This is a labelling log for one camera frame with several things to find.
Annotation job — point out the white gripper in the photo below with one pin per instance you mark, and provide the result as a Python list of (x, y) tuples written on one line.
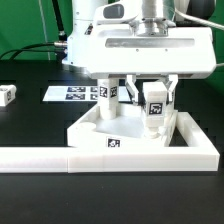
[(114, 52)]

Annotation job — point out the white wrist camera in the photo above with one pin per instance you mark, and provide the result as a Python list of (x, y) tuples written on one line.
[(118, 12)]

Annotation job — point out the white square tabletop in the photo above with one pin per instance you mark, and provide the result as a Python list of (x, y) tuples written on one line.
[(125, 131)]

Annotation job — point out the white L-shaped obstacle wall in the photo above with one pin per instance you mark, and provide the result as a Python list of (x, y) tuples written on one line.
[(181, 146)]

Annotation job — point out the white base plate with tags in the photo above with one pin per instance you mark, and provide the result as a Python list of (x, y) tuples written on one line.
[(79, 93)]

